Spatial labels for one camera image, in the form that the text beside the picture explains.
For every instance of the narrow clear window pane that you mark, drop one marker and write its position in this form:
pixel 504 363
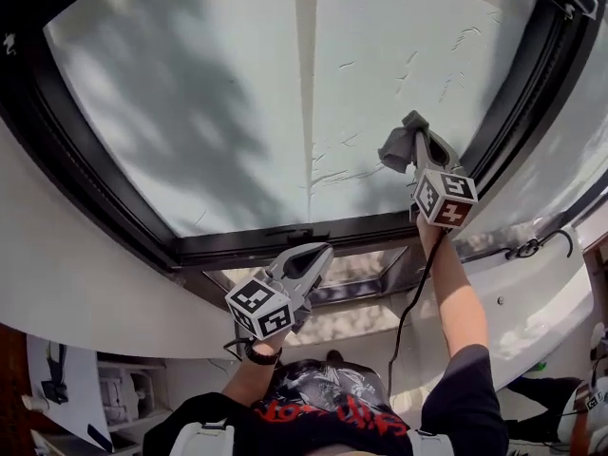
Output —
pixel 560 159

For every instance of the white shelf cart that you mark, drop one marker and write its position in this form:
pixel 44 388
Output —
pixel 128 392

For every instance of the small black device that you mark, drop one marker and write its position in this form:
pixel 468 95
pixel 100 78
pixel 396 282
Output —
pixel 54 392

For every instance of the small clear window pane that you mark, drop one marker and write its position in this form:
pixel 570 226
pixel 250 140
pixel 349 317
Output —
pixel 361 264

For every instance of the grey cloth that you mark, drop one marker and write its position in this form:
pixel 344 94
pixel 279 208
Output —
pixel 396 150

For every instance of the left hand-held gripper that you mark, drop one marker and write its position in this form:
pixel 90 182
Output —
pixel 259 307

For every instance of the black framed glass window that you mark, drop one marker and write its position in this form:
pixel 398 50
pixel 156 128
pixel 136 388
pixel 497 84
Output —
pixel 71 159

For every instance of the person's right forearm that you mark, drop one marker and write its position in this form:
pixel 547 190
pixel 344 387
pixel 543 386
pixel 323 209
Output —
pixel 456 302

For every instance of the grey handheld tool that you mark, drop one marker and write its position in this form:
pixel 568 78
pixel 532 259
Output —
pixel 57 361

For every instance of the dark blue phone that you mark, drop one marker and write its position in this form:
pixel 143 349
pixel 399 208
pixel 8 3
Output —
pixel 100 437

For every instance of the black metal hook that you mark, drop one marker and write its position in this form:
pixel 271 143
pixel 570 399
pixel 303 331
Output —
pixel 537 245

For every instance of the frosted window glass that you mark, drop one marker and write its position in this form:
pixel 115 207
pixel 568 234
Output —
pixel 190 88

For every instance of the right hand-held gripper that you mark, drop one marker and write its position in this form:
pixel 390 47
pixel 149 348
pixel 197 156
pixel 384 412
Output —
pixel 444 197

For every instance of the white paper cup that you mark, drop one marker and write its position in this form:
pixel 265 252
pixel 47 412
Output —
pixel 34 403

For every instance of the black wristband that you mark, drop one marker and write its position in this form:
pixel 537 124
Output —
pixel 263 355

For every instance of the person's left forearm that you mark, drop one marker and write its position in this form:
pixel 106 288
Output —
pixel 247 380

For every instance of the person's black shoe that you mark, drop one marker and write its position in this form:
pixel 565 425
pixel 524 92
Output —
pixel 335 355

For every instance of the person's black printed shirt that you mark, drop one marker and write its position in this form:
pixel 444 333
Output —
pixel 332 397

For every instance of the white table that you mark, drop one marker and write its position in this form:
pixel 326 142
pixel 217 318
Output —
pixel 76 387

